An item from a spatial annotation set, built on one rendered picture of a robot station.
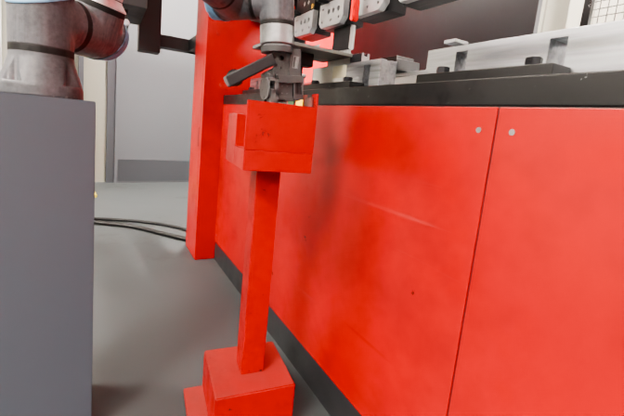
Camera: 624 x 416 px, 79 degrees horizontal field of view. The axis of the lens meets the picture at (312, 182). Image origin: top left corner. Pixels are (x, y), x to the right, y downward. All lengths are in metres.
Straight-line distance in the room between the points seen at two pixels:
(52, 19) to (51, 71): 0.10
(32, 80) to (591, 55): 1.00
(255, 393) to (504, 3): 1.43
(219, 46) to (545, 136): 1.68
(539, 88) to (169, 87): 3.97
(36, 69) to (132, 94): 3.34
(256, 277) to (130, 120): 3.43
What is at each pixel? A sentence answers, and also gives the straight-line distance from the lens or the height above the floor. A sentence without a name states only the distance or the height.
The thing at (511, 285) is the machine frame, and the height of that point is 0.56.
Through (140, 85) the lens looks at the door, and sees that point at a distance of 4.29.
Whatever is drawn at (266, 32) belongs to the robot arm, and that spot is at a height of 0.96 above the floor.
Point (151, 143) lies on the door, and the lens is 4.32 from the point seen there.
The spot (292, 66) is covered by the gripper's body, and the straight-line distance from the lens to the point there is 0.89.
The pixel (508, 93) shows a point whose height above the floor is 0.85.
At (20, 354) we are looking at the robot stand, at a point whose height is 0.24.
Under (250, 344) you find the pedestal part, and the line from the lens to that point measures 1.07.
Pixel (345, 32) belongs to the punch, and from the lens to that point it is 1.33.
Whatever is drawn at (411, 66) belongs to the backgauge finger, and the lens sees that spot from 1.44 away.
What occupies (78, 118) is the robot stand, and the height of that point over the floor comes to 0.74.
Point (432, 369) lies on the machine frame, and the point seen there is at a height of 0.34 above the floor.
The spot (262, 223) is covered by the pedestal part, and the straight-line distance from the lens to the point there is 0.94.
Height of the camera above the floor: 0.77
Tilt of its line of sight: 9 degrees down
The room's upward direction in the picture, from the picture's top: 6 degrees clockwise
